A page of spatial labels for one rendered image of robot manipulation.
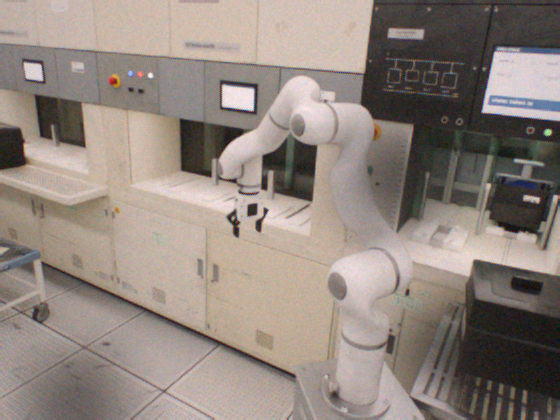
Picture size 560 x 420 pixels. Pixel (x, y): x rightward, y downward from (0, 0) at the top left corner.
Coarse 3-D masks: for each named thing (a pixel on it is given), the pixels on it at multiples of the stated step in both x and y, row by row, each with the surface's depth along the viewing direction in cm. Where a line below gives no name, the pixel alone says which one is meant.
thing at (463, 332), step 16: (464, 304) 147; (464, 320) 137; (464, 336) 130; (480, 336) 123; (464, 352) 127; (480, 352) 125; (496, 352) 123; (512, 352) 121; (528, 352) 120; (544, 352) 118; (464, 368) 128; (480, 368) 126; (496, 368) 125; (512, 368) 123; (528, 368) 121; (544, 368) 119; (512, 384) 124; (528, 384) 122; (544, 384) 121
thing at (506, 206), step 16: (496, 176) 206; (512, 176) 203; (528, 176) 199; (496, 192) 199; (512, 192) 196; (528, 192) 193; (544, 192) 190; (496, 208) 201; (512, 208) 198; (528, 208) 195; (544, 208) 191; (528, 224) 196
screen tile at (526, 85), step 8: (504, 56) 139; (496, 64) 141; (504, 64) 140; (512, 64) 139; (520, 64) 138; (536, 64) 136; (528, 72) 137; (536, 72) 136; (496, 80) 142; (504, 80) 141; (512, 80) 140; (520, 80) 139; (528, 80) 138; (496, 88) 143; (504, 88) 142; (512, 88) 141; (520, 88) 140; (528, 88) 138
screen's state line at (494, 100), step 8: (496, 96) 144; (504, 96) 142; (488, 104) 145; (496, 104) 144; (504, 104) 143; (512, 104) 142; (520, 104) 141; (528, 104) 140; (536, 104) 139; (544, 104) 137; (552, 104) 136
